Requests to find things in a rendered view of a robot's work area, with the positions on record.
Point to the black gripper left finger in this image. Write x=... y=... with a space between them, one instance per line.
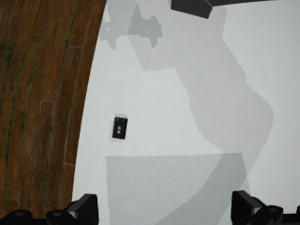
x=84 y=210

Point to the black 9v battery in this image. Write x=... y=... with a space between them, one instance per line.
x=119 y=128

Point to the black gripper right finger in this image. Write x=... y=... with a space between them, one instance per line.
x=247 y=210

